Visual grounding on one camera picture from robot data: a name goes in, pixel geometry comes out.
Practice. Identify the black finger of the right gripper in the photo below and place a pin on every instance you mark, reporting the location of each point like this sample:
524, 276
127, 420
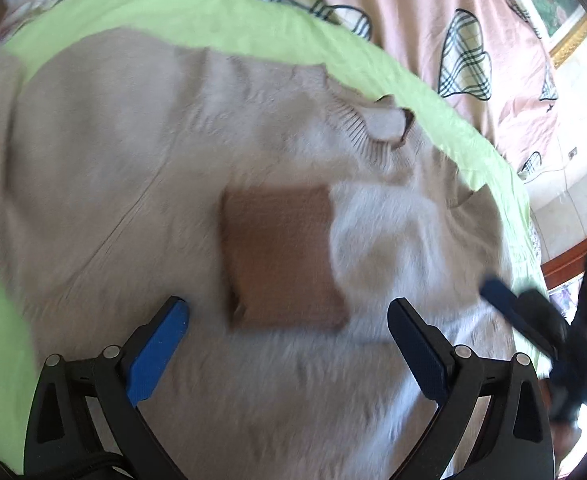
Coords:
531, 314

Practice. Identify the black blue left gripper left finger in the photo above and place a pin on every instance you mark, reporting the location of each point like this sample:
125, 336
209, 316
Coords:
85, 422

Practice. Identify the gold framed picture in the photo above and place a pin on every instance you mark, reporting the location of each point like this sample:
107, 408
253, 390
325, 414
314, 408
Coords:
565, 22

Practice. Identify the wooden door frame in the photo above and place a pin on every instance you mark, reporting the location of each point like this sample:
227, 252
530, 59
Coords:
562, 268

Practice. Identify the pink plaid-heart quilt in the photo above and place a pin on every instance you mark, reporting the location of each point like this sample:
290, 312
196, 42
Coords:
486, 58

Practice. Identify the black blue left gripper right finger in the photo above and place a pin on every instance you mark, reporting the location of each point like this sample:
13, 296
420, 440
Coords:
514, 439

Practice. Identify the light green bed sheet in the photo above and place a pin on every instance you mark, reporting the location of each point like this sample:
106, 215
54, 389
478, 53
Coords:
277, 33

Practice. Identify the beige knit sweater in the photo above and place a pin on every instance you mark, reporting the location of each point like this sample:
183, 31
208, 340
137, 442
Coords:
114, 157

